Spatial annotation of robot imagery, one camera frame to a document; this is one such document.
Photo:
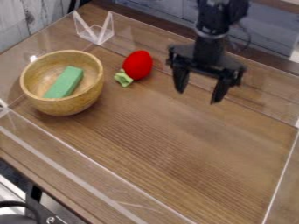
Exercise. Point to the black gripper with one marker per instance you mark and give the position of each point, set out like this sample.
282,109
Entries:
204,58

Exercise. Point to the green rectangular block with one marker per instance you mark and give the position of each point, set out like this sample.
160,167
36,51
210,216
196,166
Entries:
66,83

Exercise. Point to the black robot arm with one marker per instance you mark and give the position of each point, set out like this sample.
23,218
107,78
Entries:
218,15

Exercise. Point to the brown wooden bowl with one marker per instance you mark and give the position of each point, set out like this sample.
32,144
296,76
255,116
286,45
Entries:
41,73

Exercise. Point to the red plush strawberry toy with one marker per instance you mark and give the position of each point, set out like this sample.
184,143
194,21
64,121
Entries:
136,67

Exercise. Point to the blue grey couch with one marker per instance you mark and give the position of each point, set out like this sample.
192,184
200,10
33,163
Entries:
272,27

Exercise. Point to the clear acrylic corner bracket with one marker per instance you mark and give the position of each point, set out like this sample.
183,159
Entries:
98,34

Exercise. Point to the black stand with cable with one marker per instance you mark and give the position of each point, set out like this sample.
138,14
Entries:
21,206

